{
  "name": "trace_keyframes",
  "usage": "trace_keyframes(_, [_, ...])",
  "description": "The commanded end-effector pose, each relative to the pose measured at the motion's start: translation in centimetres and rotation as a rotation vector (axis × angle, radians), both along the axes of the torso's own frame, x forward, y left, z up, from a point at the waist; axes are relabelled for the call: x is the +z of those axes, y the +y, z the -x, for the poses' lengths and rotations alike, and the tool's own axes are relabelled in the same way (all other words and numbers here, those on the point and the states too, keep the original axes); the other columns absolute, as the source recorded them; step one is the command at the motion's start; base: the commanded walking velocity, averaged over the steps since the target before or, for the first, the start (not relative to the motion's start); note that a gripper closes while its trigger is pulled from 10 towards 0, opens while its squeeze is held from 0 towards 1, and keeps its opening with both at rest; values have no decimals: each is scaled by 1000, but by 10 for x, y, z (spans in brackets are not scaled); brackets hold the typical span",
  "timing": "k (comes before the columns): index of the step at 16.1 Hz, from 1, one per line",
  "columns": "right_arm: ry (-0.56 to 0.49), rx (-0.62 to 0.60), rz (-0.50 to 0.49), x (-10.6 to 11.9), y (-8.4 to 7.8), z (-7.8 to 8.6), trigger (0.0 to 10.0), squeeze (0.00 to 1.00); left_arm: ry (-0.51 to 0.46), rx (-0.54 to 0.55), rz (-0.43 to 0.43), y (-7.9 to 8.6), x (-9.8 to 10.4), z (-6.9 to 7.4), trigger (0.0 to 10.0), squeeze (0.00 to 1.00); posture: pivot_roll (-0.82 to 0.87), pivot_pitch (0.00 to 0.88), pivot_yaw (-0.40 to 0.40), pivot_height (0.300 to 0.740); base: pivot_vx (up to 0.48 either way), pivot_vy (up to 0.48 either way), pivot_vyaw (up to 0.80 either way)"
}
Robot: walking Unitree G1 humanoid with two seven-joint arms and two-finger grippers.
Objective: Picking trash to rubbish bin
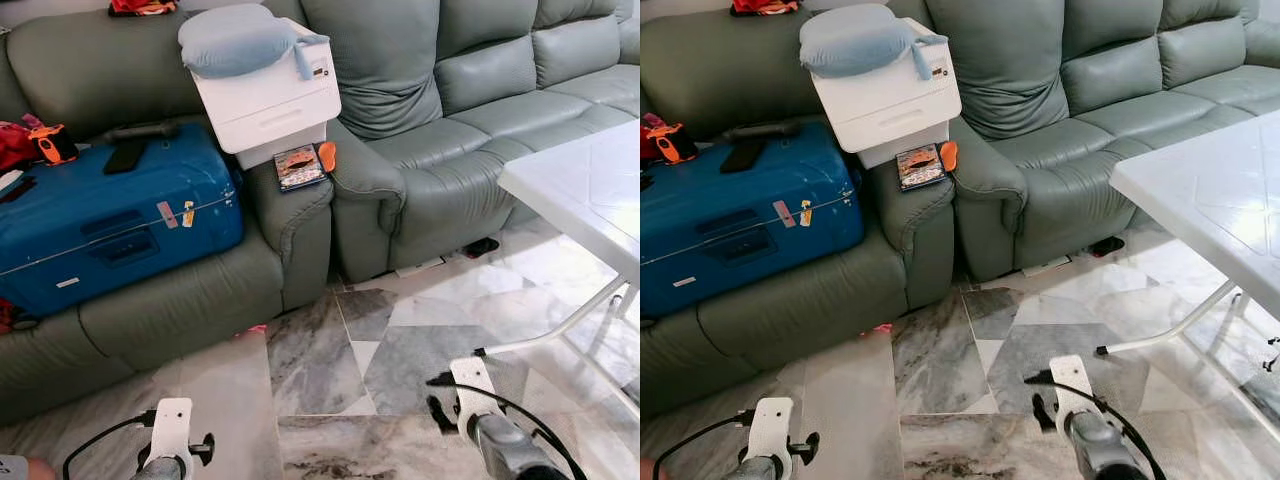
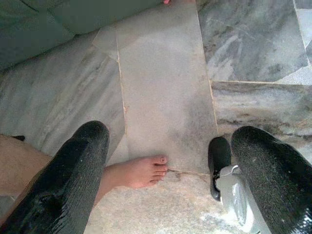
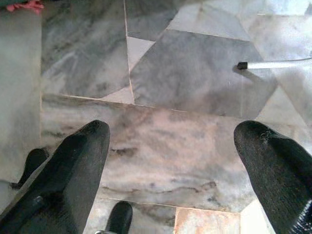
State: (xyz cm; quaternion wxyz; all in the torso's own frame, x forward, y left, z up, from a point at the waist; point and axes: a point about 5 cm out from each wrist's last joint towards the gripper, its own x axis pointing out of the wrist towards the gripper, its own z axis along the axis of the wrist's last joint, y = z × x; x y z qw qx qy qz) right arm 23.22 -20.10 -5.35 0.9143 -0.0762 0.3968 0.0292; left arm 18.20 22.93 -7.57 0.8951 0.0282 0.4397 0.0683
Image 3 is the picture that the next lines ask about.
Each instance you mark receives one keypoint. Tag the white folding table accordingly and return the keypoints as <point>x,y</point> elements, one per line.
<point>268,65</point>

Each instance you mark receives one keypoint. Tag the red cloth scrap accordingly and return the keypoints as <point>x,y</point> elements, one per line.
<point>26,6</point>

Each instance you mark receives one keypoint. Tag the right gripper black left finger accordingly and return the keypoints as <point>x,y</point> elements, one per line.
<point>61,185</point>

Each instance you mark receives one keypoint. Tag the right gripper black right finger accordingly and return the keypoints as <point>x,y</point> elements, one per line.
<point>275,175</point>

